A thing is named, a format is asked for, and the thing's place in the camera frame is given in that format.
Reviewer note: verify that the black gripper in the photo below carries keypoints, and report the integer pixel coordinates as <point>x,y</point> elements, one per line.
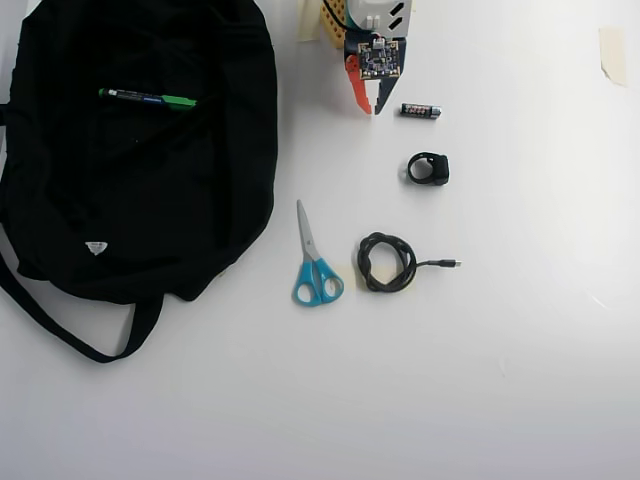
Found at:
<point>361,94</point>

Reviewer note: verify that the green black marker pen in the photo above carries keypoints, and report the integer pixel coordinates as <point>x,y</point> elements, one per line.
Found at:
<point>145,99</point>

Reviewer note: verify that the yellow white robot arm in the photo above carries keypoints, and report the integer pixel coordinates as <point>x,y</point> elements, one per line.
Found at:
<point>380,12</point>

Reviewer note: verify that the black cloth bag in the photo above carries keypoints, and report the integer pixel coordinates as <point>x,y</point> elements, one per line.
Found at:
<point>150,190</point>

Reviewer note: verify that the black AA battery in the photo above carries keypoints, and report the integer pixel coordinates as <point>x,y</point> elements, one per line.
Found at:
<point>420,110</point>

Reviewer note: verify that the beige masking tape strip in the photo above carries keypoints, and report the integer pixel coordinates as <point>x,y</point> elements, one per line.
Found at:
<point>614,55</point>
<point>309,20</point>

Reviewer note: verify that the gripper camera circuit board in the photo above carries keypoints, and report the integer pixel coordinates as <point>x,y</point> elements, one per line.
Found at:
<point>378,60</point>

